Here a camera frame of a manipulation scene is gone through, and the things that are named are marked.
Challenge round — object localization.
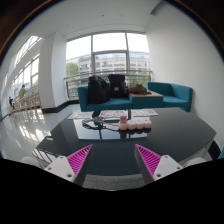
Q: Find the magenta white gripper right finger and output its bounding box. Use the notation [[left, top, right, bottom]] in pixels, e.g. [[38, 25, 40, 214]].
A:
[[134, 144, 182, 184]]

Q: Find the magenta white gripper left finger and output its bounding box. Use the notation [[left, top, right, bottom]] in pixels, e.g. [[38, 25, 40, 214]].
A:
[[45, 145, 92, 186]]

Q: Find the pink power strip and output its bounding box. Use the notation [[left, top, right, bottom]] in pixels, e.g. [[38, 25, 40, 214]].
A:
[[118, 119, 152, 131]]

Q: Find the teal sofa left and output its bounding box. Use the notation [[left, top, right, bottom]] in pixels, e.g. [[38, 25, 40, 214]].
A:
[[77, 84, 133, 113]]

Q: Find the wooden side table top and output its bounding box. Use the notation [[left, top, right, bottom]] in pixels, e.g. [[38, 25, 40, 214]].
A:
[[129, 91, 163, 98]]

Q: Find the teal armchair right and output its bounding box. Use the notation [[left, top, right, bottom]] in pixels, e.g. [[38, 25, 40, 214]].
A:
[[147, 82, 193, 112]]

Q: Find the wooden balustrade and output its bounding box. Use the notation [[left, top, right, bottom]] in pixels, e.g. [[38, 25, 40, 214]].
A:
[[14, 93, 42, 112]]

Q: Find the brown bag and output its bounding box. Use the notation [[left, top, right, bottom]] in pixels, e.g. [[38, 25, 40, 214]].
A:
[[129, 84, 147, 95]]

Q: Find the black backpack left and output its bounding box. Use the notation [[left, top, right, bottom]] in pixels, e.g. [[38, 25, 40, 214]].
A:
[[88, 75, 110, 104]]

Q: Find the black backpack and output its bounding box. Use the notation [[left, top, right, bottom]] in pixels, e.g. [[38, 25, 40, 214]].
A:
[[88, 75, 110, 104], [108, 74, 125, 98]]

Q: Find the metal window railing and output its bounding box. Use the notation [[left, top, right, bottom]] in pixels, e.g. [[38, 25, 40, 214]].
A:
[[65, 69, 152, 101]]

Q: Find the black backpack right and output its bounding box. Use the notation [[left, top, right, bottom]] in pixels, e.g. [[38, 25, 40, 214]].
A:
[[108, 74, 125, 98]]

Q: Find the person in beige coat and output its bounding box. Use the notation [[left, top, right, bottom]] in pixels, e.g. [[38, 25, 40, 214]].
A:
[[18, 85, 26, 100]]

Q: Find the black charger cable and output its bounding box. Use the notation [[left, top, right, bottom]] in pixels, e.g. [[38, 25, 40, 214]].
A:
[[81, 116, 120, 131]]

